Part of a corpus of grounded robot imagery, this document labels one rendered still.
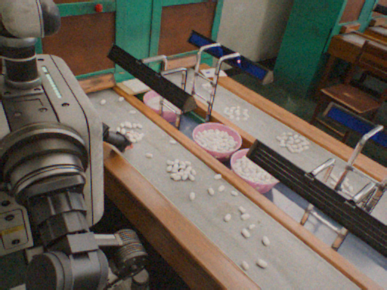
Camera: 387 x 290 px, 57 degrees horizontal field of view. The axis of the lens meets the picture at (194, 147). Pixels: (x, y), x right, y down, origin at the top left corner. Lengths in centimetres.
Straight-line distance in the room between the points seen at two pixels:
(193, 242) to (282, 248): 36
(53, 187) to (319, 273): 111
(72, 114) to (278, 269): 98
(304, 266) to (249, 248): 21
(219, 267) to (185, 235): 18
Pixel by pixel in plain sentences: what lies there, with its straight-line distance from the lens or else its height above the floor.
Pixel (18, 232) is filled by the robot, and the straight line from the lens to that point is 83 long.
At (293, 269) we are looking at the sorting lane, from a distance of 144.
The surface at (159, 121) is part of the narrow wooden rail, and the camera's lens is 194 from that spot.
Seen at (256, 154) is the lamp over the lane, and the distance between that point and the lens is 131.
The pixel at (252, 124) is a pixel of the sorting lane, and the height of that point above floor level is 74.
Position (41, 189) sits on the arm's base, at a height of 142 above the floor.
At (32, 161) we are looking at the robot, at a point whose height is 143.
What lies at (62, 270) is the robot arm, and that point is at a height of 135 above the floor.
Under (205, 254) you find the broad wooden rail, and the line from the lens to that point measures 134.
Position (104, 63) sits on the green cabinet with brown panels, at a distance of 218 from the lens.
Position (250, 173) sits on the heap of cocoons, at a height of 73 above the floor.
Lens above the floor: 183
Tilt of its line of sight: 37 degrees down
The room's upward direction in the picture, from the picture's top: 10 degrees clockwise
